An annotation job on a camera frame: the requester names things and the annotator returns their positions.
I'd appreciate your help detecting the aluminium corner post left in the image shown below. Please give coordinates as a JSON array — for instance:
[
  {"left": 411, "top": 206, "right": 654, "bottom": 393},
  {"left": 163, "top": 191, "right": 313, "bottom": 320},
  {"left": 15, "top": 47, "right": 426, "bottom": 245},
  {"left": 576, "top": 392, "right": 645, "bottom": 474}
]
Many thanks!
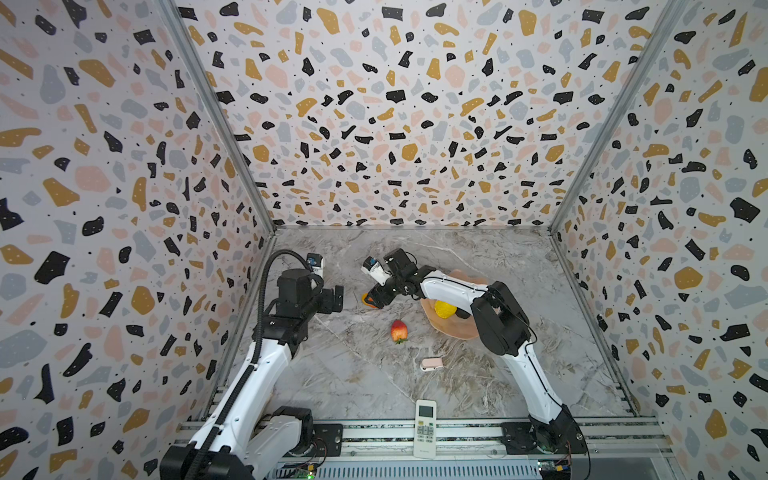
[{"left": 152, "top": 0, "right": 278, "bottom": 236}]

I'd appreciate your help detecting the aluminium corner post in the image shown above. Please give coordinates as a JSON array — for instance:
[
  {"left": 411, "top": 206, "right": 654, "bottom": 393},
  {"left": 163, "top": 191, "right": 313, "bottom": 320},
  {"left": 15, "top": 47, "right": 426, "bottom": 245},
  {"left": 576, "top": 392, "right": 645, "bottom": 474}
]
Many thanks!
[
  {"left": 152, "top": 0, "right": 278, "bottom": 236},
  {"left": 547, "top": 0, "right": 691, "bottom": 235}
]

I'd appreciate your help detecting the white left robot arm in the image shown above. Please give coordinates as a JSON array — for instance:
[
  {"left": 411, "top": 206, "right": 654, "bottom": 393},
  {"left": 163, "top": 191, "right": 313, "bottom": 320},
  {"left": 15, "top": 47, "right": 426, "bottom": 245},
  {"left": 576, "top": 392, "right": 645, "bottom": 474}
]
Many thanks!
[{"left": 160, "top": 266, "right": 343, "bottom": 479}]

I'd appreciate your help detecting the red orange fake mango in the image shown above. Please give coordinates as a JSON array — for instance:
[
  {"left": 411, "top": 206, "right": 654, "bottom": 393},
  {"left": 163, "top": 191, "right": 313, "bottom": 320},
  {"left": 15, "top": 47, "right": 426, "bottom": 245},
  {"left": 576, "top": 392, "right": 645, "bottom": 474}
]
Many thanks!
[{"left": 361, "top": 293, "right": 377, "bottom": 309}]

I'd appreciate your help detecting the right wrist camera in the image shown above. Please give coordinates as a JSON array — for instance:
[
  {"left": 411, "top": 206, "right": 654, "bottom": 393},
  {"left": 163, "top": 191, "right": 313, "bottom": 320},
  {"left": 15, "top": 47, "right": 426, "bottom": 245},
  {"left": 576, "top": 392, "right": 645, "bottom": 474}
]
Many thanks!
[{"left": 361, "top": 256, "right": 391, "bottom": 286}]

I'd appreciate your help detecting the red yellow fake peach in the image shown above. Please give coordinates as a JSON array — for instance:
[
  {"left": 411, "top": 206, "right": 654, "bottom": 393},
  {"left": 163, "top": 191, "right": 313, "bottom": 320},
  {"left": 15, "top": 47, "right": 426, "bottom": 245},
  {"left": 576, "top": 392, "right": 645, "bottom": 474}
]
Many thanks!
[{"left": 390, "top": 320, "right": 409, "bottom": 344}]

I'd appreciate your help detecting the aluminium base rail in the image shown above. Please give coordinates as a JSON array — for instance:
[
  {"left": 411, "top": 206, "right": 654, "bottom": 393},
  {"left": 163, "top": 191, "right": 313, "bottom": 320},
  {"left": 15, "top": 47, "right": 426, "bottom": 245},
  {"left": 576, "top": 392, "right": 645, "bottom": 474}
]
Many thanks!
[{"left": 173, "top": 416, "right": 673, "bottom": 466}]

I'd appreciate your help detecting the black corrugated cable hose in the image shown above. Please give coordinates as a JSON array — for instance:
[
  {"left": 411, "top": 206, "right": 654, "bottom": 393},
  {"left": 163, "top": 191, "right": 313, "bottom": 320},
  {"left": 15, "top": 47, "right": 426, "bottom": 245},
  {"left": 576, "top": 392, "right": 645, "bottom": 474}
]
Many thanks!
[{"left": 179, "top": 249, "right": 313, "bottom": 480}]

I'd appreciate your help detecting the white slotted cable duct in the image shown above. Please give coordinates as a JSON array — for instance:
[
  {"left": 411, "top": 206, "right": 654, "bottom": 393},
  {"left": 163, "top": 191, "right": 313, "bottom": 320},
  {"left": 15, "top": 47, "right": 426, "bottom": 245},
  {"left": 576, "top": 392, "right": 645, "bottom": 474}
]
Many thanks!
[{"left": 280, "top": 460, "right": 542, "bottom": 479}]

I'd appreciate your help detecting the pink scalloped fruit bowl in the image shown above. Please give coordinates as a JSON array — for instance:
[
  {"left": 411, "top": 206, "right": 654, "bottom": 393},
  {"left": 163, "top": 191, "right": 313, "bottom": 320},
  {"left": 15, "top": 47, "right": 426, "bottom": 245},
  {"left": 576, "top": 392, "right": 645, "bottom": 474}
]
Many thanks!
[{"left": 420, "top": 270, "right": 488, "bottom": 340}]

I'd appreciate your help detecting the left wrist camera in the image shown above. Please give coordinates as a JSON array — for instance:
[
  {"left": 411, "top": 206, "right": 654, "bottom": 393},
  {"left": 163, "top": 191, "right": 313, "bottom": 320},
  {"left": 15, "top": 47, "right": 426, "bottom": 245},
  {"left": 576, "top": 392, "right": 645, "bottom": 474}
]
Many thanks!
[{"left": 306, "top": 253, "right": 324, "bottom": 277}]

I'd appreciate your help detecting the white remote control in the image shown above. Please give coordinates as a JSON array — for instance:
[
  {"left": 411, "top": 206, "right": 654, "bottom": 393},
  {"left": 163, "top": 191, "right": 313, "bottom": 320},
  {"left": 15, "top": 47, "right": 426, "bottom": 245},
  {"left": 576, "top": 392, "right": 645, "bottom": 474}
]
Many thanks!
[{"left": 413, "top": 399, "right": 437, "bottom": 459}]

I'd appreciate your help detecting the small pink case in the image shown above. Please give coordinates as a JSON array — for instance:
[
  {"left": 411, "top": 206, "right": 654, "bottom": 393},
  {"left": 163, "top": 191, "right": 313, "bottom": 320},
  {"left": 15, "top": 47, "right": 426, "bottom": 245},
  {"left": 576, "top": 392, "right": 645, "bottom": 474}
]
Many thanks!
[{"left": 420, "top": 357, "right": 444, "bottom": 372}]

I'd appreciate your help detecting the aluminium corner post right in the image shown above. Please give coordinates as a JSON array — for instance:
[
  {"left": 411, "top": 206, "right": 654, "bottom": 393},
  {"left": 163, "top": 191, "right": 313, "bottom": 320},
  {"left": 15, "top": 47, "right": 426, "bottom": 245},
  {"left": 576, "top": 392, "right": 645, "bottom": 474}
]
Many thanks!
[{"left": 547, "top": 0, "right": 691, "bottom": 235}]

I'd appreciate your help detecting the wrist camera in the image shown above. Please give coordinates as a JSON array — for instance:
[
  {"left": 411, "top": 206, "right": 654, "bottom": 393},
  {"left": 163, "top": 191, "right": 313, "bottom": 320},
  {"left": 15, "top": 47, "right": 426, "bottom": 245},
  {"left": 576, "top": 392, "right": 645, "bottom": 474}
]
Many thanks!
[
  {"left": 306, "top": 253, "right": 324, "bottom": 277},
  {"left": 361, "top": 256, "right": 391, "bottom": 286}
]

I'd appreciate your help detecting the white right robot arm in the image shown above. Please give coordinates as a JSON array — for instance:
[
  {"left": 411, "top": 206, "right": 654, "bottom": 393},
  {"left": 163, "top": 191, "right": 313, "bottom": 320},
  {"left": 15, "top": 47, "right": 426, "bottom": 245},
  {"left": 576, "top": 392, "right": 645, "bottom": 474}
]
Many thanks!
[{"left": 362, "top": 248, "right": 587, "bottom": 454}]

